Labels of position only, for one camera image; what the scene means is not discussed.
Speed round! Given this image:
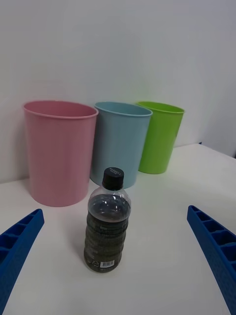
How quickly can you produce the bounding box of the dark drink bottle black cap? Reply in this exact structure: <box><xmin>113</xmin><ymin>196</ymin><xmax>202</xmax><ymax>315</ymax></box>
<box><xmin>83</xmin><ymin>167</ymin><xmax>132</xmax><ymax>273</ymax></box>

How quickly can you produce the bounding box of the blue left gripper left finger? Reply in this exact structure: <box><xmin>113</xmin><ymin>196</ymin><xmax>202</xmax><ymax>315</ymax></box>
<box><xmin>0</xmin><ymin>208</ymin><xmax>45</xmax><ymax>315</ymax></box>

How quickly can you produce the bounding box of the pale blue plastic waste bin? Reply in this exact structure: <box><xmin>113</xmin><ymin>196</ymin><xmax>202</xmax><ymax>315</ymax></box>
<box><xmin>89</xmin><ymin>101</ymin><xmax>153</xmax><ymax>187</ymax></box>

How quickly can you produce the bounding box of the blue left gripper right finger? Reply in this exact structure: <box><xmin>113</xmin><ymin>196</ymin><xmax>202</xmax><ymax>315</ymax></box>
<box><xmin>186</xmin><ymin>205</ymin><xmax>236</xmax><ymax>315</ymax></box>

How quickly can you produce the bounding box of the pink plastic waste bin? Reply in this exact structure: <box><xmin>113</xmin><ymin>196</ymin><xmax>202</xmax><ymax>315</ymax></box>
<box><xmin>23</xmin><ymin>100</ymin><xmax>99</xmax><ymax>207</ymax></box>

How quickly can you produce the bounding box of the green plastic waste bin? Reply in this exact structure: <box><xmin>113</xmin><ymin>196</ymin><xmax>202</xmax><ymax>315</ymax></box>
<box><xmin>135</xmin><ymin>100</ymin><xmax>185</xmax><ymax>175</ymax></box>

